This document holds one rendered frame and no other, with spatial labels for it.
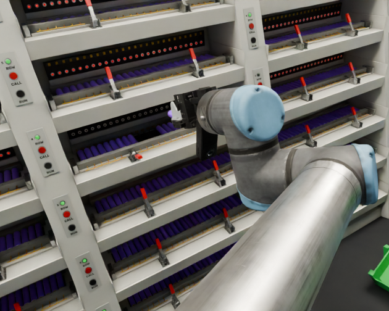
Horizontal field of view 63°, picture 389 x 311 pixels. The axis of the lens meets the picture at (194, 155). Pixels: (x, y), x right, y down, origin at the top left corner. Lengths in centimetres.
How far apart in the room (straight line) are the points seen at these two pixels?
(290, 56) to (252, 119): 72
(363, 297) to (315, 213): 108
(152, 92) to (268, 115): 48
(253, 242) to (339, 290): 116
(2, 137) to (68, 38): 29
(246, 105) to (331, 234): 24
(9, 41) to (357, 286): 140
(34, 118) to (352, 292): 124
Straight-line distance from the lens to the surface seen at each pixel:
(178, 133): 103
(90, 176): 94
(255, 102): 52
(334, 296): 142
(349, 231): 172
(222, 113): 55
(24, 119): 89
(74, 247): 99
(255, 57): 111
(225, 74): 104
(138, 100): 93
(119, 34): 93
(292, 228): 32
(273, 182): 54
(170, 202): 106
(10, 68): 88
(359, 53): 166
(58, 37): 90
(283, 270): 28
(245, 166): 55
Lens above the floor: 98
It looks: 18 degrees down
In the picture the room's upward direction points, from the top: 13 degrees counter-clockwise
